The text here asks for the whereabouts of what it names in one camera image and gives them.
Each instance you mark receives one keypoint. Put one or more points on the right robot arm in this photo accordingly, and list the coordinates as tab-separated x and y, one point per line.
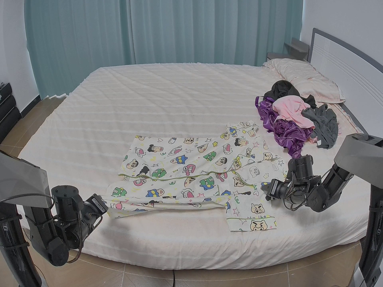
338	178

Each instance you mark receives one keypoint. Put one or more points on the pale pink pillow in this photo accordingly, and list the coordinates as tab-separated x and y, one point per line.
305	75

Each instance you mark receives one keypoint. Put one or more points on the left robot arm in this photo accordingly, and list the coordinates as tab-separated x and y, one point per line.
64	202

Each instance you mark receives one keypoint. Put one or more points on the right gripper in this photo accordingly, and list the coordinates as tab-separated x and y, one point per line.
279	188

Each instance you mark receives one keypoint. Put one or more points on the pink garment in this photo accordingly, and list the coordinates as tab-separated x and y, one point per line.
287	108

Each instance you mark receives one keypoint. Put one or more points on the dark grey garment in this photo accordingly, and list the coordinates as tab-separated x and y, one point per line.
324	124

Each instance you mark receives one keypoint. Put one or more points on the grey bedside table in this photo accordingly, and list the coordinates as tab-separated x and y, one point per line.
299	46

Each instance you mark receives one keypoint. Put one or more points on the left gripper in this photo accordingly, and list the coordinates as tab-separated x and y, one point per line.
94	208

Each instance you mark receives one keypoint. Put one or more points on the blue-green curtain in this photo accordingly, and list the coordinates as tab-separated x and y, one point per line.
179	25

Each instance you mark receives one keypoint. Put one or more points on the black garment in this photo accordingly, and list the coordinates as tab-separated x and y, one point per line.
281	89

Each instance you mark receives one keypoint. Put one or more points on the white printed pyjama top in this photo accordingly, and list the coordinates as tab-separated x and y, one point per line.
179	172

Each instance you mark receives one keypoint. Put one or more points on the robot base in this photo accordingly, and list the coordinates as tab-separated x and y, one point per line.
358	276

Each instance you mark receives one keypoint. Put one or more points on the purple satin garment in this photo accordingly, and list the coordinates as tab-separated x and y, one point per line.
290	133

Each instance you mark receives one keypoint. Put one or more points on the bed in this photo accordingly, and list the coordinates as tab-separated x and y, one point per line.
164	100

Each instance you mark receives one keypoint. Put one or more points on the black chest of drawers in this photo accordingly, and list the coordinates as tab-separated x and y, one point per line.
9	106

